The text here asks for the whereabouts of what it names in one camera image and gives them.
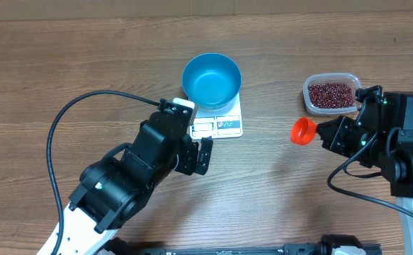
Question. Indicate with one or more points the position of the white digital kitchen scale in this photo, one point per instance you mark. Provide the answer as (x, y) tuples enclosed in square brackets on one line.
[(218, 123)]

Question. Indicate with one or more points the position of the orange measuring scoop blue handle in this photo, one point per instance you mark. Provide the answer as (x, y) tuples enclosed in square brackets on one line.
[(303, 131)]

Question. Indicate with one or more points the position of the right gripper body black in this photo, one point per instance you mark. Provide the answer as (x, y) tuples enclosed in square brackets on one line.
[(338, 132)]

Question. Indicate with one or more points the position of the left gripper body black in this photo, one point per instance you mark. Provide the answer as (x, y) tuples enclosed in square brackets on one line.
[(186, 159)]

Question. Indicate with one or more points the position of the blue bowl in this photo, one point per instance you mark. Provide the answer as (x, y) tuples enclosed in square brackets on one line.
[(211, 80)]

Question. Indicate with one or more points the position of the clear plastic container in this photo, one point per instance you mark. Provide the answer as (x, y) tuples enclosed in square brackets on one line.
[(346, 78)]

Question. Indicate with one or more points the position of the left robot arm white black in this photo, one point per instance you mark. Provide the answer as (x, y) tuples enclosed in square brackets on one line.
[(118, 186)]

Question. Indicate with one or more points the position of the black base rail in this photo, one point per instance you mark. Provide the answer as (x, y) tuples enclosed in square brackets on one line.
[(329, 244)]

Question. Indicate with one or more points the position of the red beans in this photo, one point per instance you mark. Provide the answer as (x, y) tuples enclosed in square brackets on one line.
[(331, 95)]

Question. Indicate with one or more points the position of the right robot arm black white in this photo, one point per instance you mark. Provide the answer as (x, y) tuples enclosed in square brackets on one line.
[(381, 136)]

